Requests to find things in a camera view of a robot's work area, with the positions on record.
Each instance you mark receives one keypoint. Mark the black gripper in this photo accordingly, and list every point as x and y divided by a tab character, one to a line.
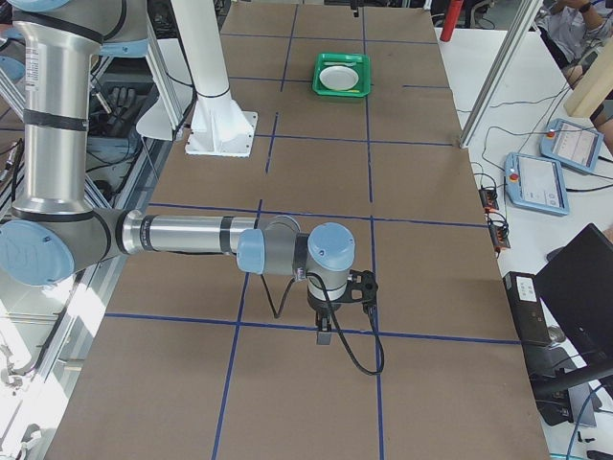
320	307

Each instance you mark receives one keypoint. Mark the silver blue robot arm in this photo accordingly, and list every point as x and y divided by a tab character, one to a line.
54	232

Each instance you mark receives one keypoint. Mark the near orange black usb hub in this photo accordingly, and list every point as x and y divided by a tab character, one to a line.
499	231

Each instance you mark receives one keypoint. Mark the orange black usb hub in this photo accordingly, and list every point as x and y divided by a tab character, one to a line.
488	198
499	231

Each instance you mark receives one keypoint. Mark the black desktop box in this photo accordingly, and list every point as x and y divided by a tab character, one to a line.
527	312

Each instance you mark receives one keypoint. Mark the far orange black usb hub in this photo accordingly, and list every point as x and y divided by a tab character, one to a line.
488	198

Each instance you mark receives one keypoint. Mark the white round plate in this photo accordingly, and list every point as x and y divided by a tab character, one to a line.
339	78

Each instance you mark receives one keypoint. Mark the green plastic tray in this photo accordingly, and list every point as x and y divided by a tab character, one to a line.
361	90

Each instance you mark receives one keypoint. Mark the near blue teach pendant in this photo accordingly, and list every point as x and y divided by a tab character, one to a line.
536	183

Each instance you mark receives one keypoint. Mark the blue teach pendant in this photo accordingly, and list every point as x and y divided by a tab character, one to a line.
536	183
574	146

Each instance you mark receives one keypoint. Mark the black laptop monitor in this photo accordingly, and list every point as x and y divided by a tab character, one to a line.
576	287

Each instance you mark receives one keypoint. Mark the far blue teach pendant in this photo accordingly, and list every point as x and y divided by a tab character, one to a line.
574	146

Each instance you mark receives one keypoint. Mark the red cylinder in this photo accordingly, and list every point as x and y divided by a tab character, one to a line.
451	17

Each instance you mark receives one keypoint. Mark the seated person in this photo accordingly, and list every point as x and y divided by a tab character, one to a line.
569	28

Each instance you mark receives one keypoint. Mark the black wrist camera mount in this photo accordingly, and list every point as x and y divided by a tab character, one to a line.
361	288

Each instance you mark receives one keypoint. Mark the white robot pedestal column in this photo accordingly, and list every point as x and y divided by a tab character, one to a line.
219	126

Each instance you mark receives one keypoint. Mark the aluminium frame post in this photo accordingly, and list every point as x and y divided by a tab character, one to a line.
513	39

